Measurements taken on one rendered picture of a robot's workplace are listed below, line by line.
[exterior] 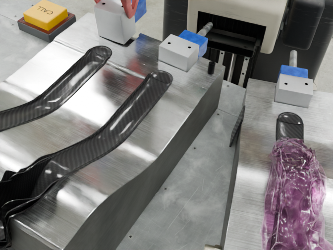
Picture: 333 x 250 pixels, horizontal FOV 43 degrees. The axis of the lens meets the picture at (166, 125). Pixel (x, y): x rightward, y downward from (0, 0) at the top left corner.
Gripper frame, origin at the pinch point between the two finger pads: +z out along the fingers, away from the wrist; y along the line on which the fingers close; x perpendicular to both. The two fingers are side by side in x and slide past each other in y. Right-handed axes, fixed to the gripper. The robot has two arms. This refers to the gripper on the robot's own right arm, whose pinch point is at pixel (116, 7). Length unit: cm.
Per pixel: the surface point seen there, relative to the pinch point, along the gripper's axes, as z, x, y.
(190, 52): 2.6, -1.3, 13.6
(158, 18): 98, 118, -66
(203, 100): 6.7, -5.3, 18.0
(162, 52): 3.2, -2.5, 9.6
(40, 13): 9.5, 2.5, -20.4
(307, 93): 7.0, 3.8, 30.6
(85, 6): 96, 105, -105
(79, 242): 1.5, -33.1, 18.0
